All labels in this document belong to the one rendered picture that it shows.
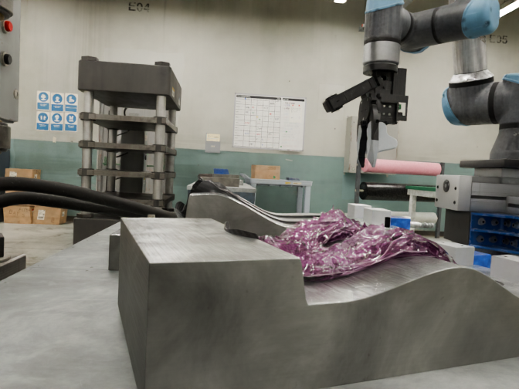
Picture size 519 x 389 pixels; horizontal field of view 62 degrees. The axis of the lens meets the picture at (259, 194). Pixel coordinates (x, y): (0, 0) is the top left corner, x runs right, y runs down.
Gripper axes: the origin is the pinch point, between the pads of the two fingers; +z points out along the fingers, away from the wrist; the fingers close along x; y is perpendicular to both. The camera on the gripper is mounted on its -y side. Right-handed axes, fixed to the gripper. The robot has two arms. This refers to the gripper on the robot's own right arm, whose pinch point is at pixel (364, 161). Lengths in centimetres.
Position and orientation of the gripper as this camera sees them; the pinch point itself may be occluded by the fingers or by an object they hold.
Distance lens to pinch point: 94.9
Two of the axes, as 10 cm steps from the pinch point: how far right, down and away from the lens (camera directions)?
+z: -0.5, 10.0, 0.5
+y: 10.0, 0.5, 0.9
